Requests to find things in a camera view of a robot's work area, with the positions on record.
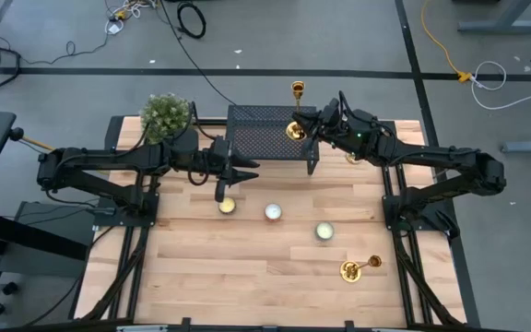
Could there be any grey cabinet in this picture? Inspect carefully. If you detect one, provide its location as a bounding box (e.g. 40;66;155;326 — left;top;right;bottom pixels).
0;200;99;280

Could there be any white and yellow cable bundle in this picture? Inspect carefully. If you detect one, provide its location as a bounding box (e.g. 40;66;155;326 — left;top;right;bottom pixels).
108;0;159;22

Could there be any thin black floor cable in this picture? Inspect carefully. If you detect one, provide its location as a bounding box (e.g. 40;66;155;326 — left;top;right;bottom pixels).
18;31;112;66

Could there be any yellow candle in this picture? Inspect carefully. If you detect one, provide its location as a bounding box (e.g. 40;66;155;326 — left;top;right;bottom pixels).
218;197;238;216

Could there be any pale candle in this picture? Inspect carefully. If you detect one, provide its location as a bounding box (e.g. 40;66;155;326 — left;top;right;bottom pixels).
314;221;336;243

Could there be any black aluminium table frame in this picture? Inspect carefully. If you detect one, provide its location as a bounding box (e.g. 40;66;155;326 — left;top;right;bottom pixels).
69;114;481;332

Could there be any long black cable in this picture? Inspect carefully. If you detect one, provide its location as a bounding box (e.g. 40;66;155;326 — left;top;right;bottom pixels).
159;0;238;106

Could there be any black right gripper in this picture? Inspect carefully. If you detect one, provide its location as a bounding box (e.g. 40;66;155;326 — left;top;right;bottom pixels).
292;90;359;160

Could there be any small artificial potted plant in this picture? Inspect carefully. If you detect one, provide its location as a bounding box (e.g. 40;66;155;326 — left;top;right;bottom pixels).
139;91;197;147

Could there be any black cable bundle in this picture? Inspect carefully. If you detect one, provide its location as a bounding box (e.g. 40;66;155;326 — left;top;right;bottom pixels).
392;232;458;326
80;225;151;322

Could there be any yellow extension cord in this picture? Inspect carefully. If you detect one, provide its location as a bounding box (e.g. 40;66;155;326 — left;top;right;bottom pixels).
420;0;474;84

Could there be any silver bracket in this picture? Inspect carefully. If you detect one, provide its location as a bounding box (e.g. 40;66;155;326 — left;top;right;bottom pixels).
116;324;169;332

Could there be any white candle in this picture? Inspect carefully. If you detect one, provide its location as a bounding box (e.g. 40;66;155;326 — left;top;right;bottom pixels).
264;202;283;222

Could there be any black perforated metal shelf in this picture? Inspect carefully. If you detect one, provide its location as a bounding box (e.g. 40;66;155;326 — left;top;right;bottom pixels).
223;104;321;176

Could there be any white floor cable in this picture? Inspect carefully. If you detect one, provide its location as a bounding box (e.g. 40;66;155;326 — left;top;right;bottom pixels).
470;60;531;111

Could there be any black desk beam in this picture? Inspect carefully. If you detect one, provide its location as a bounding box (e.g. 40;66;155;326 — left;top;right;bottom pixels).
0;206;90;262

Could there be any black coiled cable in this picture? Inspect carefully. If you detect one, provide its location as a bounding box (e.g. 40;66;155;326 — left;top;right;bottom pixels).
176;2;207;41

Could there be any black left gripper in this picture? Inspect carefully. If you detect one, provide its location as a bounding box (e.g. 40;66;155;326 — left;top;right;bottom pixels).
200;136;261;203

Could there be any tall gold candlestick holder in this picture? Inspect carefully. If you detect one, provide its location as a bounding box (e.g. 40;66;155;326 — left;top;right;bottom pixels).
338;254;384;284

